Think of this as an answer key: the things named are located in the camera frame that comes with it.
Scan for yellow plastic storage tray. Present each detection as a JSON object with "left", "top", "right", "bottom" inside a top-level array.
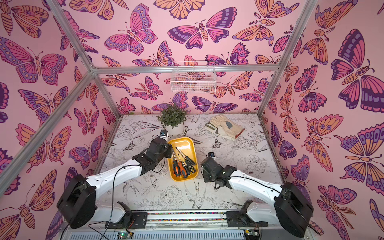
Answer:
[{"left": 167, "top": 137, "right": 199, "bottom": 182}]

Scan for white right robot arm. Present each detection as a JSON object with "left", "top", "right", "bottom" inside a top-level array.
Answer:
[{"left": 201, "top": 157, "right": 314, "bottom": 238}]

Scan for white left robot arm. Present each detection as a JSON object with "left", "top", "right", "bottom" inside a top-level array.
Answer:
[{"left": 57, "top": 138, "right": 172, "bottom": 229}]

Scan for large black yellow screwdriver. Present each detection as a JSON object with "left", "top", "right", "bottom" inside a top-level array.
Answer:
[{"left": 185, "top": 160, "right": 196, "bottom": 173}]

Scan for white pot saucer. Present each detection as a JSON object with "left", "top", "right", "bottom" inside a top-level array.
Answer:
[{"left": 166, "top": 132, "right": 184, "bottom": 139}]

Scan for white plant pot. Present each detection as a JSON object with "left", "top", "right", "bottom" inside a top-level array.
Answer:
[{"left": 165, "top": 123, "right": 185, "bottom": 135}]

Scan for green potted plant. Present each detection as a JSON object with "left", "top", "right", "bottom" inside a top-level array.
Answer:
[{"left": 157, "top": 106, "right": 187, "bottom": 128}]

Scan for white green work glove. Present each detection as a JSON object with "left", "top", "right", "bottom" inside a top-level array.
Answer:
[{"left": 205, "top": 120, "right": 236, "bottom": 140}]

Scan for beige work glove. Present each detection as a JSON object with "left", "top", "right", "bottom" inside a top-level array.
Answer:
[{"left": 210, "top": 115, "right": 245, "bottom": 139}]

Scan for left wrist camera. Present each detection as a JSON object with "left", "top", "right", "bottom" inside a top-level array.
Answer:
[{"left": 159, "top": 130, "right": 168, "bottom": 142}]

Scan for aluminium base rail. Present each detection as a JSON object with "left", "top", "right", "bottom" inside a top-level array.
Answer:
[{"left": 54, "top": 210, "right": 296, "bottom": 240}]

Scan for white wire basket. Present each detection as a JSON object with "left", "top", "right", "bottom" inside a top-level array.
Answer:
[{"left": 169, "top": 61, "right": 217, "bottom": 94}]

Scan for aluminium frame bars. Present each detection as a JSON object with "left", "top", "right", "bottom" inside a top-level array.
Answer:
[{"left": 1, "top": 1, "right": 318, "bottom": 193}]

